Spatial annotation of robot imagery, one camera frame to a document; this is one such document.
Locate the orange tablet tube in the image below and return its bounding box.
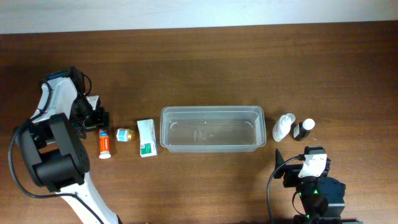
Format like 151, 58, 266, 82
99, 129, 111, 159

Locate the small blue-label gold-cap bottle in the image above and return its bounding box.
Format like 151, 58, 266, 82
116, 128, 135, 142

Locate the white green medicine box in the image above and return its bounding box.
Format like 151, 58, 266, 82
137, 119, 157, 157

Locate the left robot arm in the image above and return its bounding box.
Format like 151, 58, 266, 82
8, 67, 121, 223

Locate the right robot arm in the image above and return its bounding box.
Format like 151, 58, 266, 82
267, 146, 360, 224

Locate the clear plastic container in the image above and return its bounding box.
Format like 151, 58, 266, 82
160, 106, 267, 153

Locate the white bottle clear cap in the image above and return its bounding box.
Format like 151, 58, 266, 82
272, 113, 295, 142

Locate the dark bottle white cap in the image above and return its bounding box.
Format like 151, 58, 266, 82
293, 118, 315, 141

